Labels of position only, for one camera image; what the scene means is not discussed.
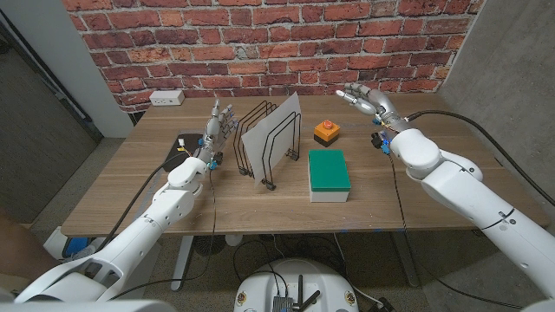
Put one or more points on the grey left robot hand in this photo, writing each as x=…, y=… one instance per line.
x=213, y=134

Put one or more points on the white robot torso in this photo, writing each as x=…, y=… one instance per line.
x=295, y=281

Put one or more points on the white paper sheet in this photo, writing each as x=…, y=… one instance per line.
x=271, y=134

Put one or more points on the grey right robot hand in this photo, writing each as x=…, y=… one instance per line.
x=375, y=104

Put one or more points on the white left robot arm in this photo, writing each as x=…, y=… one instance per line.
x=143, y=234

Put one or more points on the white box with green lid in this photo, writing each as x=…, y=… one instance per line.
x=328, y=173

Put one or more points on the red brick print backdrop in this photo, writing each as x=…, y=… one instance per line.
x=277, y=43

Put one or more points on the orange emergency stop button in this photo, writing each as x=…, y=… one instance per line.
x=327, y=130

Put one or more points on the blue and white floor device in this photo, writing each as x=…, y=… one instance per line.
x=78, y=247

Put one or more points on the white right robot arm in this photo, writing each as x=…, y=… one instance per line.
x=468, y=195

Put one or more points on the white table leg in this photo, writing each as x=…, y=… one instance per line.
x=182, y=260
x=405, y=260

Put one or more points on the black antennas on torso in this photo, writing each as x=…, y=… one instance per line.
x=303, y=299

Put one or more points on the white power outlet strip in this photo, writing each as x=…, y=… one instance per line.
x=166, y=98

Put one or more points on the dark perforated partition panel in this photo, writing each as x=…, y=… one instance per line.
x=39, y=138

